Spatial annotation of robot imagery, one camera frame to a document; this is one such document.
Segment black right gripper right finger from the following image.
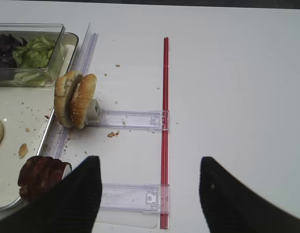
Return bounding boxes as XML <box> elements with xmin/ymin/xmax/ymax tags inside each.
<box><xmin>199</xmin><ymin>157</ymin><xmax>300</xmax><ymax>233</ymax></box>

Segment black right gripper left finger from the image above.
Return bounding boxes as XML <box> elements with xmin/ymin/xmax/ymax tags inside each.
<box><xmin>0</xmin><ymin>156</ymin><xmax>102</xmax><ymax>233</ymax></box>

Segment green lettuce leaves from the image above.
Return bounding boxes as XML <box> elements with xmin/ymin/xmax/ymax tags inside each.
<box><xmin>13</xmin><ymin>36</ymin><xmax>56</xmax><ymax>69</ymax></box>

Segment stack of sliced meat patties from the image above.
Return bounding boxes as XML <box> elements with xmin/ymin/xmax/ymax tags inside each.
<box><xmin>17</xmin><ymin>156</ymin><xmax>72</xmax><ymax>202</ymax></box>

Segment bread crumb piece on tray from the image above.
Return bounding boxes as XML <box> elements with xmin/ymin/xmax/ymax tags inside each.
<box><xmin>18</xmin><ymin>143</ymin><xmax>28</xmax><ymax>159</ymax></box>

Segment clear patty slider track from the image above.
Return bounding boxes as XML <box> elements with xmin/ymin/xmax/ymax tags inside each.
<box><xmin>100</xmin><ymin>183</ymin><xmax>170</xmax><ymax>214</ymax></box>

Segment right red strip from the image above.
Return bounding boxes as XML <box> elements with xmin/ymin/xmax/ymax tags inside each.
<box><xmin>160</xmin><ymin>37</ymin><xmax>169</xmax><ymax>230</ymax></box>

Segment white bun pusher block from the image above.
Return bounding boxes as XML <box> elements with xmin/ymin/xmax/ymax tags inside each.
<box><xmin>85</xmin><ymin>99</ymin><xmax>100</xmax><ymax>125</ymax></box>

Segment white metal tray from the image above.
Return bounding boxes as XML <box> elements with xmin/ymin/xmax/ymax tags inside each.
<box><xmin>0</xmin><ymin>33</ymin><xmax>79</xmax><ymax>210</ymax></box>

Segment sesame bun top outer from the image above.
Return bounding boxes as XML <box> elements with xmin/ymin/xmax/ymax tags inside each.
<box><xmin>69</xmin><ymin>74</ymin><xmax>97</xmax><ymax>129</ymax></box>

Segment clear bun slider track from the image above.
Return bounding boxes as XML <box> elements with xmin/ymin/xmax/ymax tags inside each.
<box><xmin>97</xmin><ymin>110</ymin><xmax>169</xmax><ymax>131</ymax></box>

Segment sesame bun top near tray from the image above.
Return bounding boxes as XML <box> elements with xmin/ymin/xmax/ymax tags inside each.
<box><xmin>54</xmin><ymin>71</ymin><xmax>83</xmax><ymax>128</ymax></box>

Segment clear plastic salad container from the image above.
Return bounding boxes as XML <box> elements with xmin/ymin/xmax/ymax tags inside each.
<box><xmin>0</xmin><ymin>23</ymin><xmax>66</xmax><ymax>87</ymax></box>

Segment shredded purple cabbage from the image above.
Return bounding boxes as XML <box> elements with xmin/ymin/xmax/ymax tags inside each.
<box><xmin>0</xmin><ymin>34</ymin><xmax>27</xmax><ymax>68</ymax></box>

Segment clear rail right of tray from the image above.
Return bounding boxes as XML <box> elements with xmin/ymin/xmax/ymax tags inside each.
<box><xmin>39</xmin><ymin>27</ymin><xmax>97</xmax><ymax>159</ymax></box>

